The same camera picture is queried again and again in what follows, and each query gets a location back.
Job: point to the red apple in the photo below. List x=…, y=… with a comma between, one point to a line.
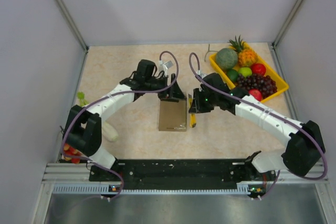
x=259, y=69
x=256, y=94

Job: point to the purple grape bunch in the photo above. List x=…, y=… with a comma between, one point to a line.
x=265, y=84

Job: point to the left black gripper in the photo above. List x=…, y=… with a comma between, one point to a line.
x=169, y=95

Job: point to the green melon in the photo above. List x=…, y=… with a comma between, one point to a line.
x=226, y=58

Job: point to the yellow plastic tray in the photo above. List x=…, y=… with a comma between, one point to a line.
x=280, y=83

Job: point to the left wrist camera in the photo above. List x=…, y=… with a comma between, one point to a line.
x=165, y=65

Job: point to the green celery stalk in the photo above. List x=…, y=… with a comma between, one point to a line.
x=108, y=131

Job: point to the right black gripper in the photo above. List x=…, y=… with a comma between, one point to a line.
x=197, y=106

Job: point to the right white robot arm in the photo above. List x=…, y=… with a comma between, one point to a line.
x=303, y=143

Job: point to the light green lime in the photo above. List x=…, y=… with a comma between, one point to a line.
x=245, y=71

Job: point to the red apple front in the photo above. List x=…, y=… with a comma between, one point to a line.
x=256, y=94

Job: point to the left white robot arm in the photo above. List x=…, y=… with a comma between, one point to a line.
x=83, y=129

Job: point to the brown cardboard express box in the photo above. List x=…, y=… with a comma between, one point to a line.
x=172, y=116

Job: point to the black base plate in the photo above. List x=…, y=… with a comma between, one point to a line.
x=175, y=174

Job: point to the dark green lime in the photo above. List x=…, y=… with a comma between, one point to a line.
x=232, y=75

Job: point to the red lychee bunch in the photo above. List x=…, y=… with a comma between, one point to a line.
x=72, y=155

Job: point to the yellow utility knife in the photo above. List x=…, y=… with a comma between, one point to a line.
x=192, y=115

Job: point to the pineapple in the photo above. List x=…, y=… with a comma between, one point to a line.
x=246, y=56

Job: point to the white slotted cable duct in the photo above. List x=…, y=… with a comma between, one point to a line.
x=105, y=189

